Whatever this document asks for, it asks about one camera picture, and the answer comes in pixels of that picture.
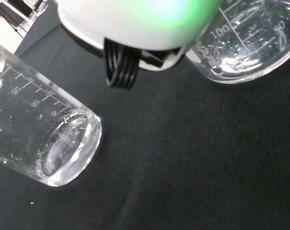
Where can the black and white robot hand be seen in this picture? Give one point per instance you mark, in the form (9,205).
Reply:
(140,24)

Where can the black table cloth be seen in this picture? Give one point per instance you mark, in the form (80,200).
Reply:
(183,155)

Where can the black and white frame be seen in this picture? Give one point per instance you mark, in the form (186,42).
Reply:
(20,9)

